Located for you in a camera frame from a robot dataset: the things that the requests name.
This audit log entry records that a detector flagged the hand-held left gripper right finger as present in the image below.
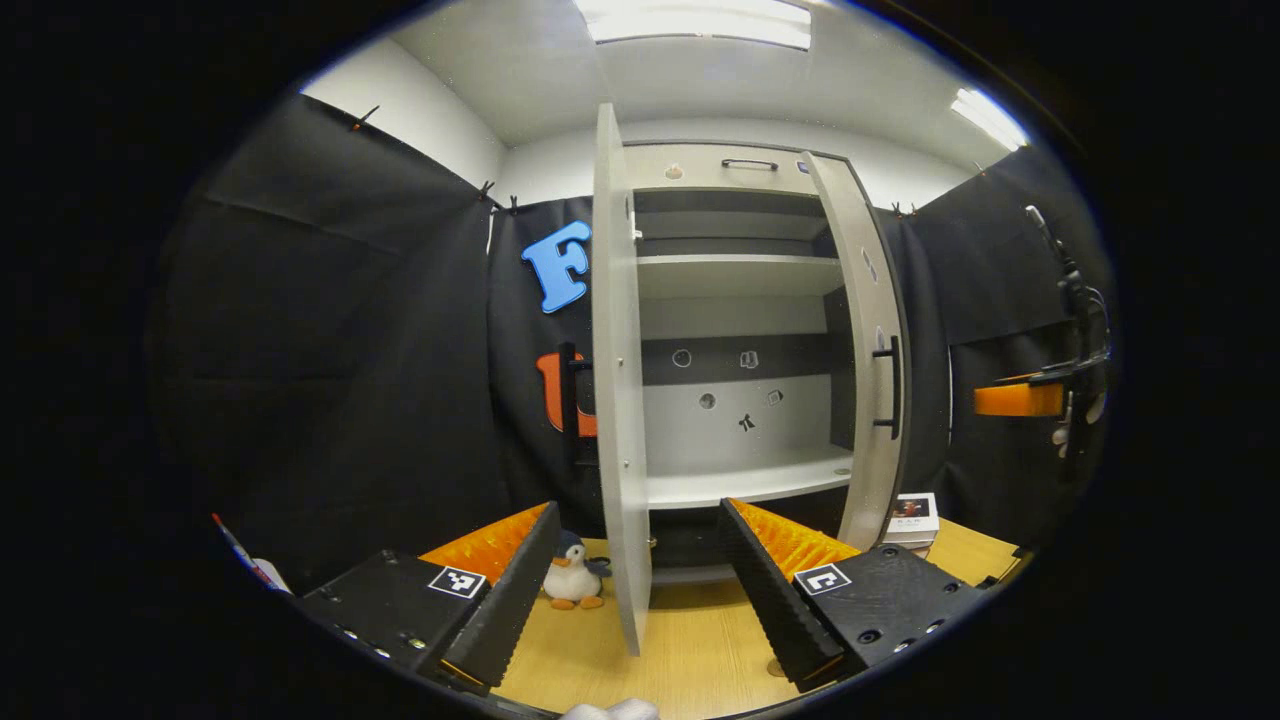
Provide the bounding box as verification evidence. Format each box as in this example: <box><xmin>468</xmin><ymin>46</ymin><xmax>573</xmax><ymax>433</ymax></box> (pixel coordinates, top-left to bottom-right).
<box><xmin>716</xmin><ymin>497</ymin><xmax>991</xmax><ymax>694</ymax></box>

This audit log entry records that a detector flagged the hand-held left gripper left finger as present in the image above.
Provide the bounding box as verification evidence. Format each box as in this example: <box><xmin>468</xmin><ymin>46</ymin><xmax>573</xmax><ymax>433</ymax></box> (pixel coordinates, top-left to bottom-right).
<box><xmin>300</xmin><ymin>500</ymin><xmax>563</xmax><ymax>698</ymax></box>

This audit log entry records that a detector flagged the grey cabinet door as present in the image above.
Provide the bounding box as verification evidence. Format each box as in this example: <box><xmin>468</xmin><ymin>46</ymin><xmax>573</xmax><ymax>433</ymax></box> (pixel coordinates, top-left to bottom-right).
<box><xmin>803</xmin><ymin>150</ymin><xmax>913</xmax><ymax>553</ymax></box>
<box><xmin>592</xmin><ymin>103</ymin><xmax>653</xmax><ymax>658</ymax></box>

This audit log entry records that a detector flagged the grey cabinet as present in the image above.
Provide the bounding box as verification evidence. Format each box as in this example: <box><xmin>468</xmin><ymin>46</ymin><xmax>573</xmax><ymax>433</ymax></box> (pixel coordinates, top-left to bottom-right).
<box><xmin>590</xmin><ymin>140</ymin><xmax>913</xmax><ymax>586</ymax></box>

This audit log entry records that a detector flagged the grey cabinet drawer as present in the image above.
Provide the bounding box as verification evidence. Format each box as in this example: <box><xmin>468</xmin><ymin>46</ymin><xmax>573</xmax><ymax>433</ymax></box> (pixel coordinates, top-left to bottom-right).
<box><xmin>625</xmin><ymin>143</ymin><xmax>831</xmax><ymax>197</ymax></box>

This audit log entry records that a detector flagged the plush penguin toy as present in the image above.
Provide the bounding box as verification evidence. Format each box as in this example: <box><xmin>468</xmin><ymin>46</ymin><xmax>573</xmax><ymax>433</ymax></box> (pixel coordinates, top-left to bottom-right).
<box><xmin>543</xmin><ymin>530</ymin><xmax>613</xmax><ymax>611</ymax></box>

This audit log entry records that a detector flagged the stack of white books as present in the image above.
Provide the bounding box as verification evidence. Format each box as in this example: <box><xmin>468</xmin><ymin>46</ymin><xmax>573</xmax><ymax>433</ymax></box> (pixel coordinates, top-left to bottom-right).
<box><xmin>880</xmin><ymin>492</ymin><xmax>941</xmax><ymax>553</ymax></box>

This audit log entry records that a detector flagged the ceiling light panel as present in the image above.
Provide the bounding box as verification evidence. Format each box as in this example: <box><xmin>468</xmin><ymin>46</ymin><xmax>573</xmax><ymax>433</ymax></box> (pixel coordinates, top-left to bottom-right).
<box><xmin>950</xmin><ymin>88</ymin><xmax>1031</xmax><ymax>151</ymax></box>
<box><xmin>575</xmin><ymin>0</ymin><xmax>813</xmax><ymax>51</ymax></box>

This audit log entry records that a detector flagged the red and white object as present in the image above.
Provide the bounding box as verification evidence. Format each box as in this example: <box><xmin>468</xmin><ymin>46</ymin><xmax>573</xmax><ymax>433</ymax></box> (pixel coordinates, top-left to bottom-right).
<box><xmin>210</xmin><ymin>513</ymin><xmax>291</xmax><ymax>593</ymax></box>

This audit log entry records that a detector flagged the black backdrop cloth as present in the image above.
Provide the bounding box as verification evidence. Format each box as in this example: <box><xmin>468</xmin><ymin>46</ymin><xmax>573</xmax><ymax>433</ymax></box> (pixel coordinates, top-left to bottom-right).
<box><xmin>150</xmin><ymin>92</ymin><xmax>1116</xmax><ymax>591</ymax></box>

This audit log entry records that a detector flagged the black door handle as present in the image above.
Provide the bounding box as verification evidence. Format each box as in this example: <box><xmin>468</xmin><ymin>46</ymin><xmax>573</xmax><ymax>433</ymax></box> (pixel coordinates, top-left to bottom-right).
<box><xmin>872</xmin><ymin>335</ymin><xmax>903</xmax><ymax>441</ymax></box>
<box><xmin>558</xmin><ymin>342</ymin><xmax>599</xmax><ymax>467</ymax></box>

